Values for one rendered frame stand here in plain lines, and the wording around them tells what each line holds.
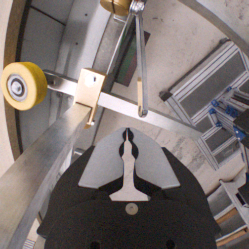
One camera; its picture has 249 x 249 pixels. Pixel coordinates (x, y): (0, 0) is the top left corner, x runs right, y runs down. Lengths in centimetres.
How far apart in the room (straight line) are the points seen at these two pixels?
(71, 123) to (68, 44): 36
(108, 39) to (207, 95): 92
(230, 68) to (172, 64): 49
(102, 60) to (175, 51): 87
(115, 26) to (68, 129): 30
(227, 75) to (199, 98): 31
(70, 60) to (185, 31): 99
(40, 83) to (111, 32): 24
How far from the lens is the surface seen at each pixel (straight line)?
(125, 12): 24
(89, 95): 25
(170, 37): 116
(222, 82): 118
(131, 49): 37
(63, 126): 18
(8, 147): 36
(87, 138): 47
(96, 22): 48
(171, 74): 115
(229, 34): 32
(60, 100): 54
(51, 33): 45
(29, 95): 22
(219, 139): 147
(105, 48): 37
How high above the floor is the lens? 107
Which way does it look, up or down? 62 degrees down
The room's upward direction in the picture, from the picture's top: 180 degrees clockwise
